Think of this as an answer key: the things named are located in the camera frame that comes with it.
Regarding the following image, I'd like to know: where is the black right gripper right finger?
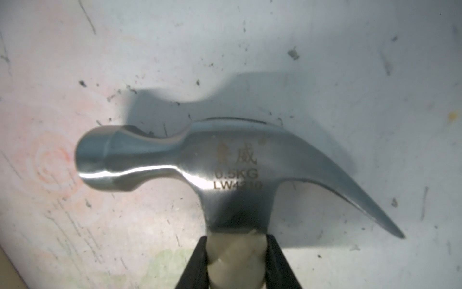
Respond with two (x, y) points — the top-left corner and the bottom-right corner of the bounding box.
(265, 235), (302, 289)

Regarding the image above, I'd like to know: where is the steel claw hammer wooden handle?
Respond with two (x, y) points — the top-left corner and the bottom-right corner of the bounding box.
(75, 118), (404, 289)

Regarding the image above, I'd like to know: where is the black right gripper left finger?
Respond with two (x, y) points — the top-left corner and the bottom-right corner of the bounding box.
(175, 236), (209, 289)

